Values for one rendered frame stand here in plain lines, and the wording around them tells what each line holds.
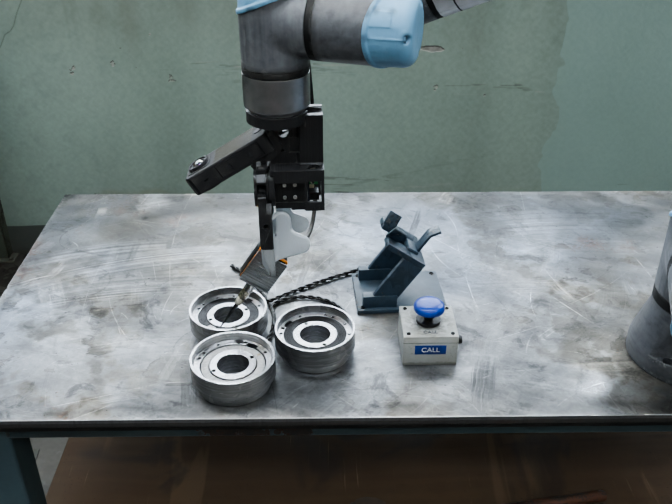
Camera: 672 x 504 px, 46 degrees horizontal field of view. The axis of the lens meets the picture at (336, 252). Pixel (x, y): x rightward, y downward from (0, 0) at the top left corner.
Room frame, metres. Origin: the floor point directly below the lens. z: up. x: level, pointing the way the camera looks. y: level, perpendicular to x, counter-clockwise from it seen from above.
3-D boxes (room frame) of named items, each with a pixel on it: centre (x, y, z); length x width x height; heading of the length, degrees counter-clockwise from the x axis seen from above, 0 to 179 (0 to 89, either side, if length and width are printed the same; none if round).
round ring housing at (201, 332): (0.88, 0.15, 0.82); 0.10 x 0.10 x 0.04
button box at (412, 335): (0.84, -0.13, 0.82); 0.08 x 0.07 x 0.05; 91
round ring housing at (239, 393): (0.77, 0.13, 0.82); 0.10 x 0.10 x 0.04
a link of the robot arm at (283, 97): (0.85, 0.07, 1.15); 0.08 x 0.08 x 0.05
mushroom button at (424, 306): (0.84, -0.12, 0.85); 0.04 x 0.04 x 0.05
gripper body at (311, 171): (0.85, 0.06, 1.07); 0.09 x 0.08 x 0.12; 94
